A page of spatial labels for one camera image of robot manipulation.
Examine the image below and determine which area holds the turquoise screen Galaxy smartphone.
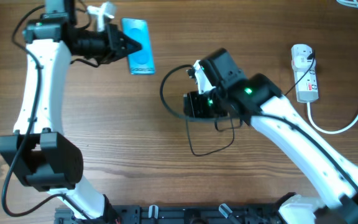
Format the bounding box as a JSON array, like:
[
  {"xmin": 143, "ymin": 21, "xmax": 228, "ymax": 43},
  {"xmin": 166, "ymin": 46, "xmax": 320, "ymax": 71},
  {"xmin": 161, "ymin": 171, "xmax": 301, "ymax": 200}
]
[{"xmin": 121, "ymin": 17, "xmax": 155, "ymax": 75}]

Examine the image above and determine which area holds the black USB charging cable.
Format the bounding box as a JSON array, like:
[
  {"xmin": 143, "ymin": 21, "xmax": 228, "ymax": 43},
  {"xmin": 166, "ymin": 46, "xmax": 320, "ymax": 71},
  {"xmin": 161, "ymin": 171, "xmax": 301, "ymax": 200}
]
[{"xmin": 185, "ymin": 49, "xmax": 317, "ymax": 157}]

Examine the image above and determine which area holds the white power strip socket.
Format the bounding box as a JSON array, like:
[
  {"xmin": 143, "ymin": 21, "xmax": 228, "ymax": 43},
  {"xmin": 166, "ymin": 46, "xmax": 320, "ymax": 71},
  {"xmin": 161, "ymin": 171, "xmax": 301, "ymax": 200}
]
[{"xmin": 291, "ymin": 44, "xmax": 319, "ymax": 103}]

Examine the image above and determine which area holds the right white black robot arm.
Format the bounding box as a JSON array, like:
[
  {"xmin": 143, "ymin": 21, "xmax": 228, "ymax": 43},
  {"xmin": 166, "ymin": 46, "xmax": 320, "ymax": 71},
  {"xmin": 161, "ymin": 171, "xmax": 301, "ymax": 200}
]
[{"xmin": 184, "ymin": 49, "xmax": 358, "ymax": 223}]

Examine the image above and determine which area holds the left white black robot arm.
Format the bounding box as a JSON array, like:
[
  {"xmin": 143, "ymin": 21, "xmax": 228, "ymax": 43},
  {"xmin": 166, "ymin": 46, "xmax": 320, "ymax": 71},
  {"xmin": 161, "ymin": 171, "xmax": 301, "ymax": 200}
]
[{"xmin": 0, "ymin": 1, "xmax": 142, "ymax": 223}]

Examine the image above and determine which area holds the right black camera cable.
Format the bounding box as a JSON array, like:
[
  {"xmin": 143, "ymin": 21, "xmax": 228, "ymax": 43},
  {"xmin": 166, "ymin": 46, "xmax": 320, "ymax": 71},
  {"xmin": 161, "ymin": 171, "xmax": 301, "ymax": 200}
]
[{"xmin": 159, "ymin": 64, "xmax": 358, "ymax": 218}]

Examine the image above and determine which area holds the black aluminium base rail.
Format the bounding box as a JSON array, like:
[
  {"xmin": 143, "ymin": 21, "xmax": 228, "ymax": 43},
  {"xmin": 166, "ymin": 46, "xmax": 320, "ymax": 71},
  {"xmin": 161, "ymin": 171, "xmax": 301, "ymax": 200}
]
[{"xmin": 53, "ymin": 203, "xmax": 291, "ymax": 224}]

